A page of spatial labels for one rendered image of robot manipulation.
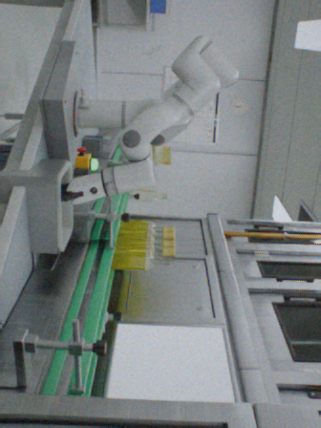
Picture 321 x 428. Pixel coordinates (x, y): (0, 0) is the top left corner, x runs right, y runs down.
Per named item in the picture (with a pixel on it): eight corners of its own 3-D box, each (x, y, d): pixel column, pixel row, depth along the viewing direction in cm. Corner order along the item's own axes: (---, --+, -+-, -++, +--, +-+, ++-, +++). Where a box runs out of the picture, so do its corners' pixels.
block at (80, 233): (66, 243, 146) (88, 244, 146) (65, 215, 143) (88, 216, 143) (68, 238, 150) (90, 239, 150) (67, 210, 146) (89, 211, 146)
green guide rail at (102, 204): (90, 219, 148) (115, 220, 148) (90, 216, 148) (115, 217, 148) (129, 118, 310) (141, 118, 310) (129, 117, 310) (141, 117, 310)
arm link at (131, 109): (123, 114, 163) (168, 115, 164) (121, 140, 155) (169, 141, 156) (122, 93, 155) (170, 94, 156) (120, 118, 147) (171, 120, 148)
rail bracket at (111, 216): (88, 248, 147) (128, 251, 147) (88, 199, 141) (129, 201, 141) (90, 245, 150) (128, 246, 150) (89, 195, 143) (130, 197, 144)
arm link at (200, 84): (181, 117, 139) (148, 81, 136) (230, 72, 140) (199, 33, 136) (197, 116, 124) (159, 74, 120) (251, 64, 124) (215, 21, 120)
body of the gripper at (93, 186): (111, 202, 122) (71, 210, 123) (115, 188, 132) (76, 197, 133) (103, 174, 120) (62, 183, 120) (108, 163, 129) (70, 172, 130)
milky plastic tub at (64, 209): (32, 253, 127) (62, 255, 127) (27, 175, 118) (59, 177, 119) (46, 227, 143) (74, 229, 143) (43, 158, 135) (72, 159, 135)
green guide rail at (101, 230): (90, 240, 151) (115, 241, 151) (90, 237, 150) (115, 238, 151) (129, 129, 313) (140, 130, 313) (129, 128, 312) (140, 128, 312)
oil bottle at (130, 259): (87, 268, 150) (154, 271, 150) (87, 252, 148) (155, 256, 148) (90, 260, 155) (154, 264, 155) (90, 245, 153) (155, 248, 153)
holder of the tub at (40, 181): (32, 269, 129) (58, 271, 129) (25, 176, 119) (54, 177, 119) (45, 244, 145) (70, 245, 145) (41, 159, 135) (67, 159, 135)
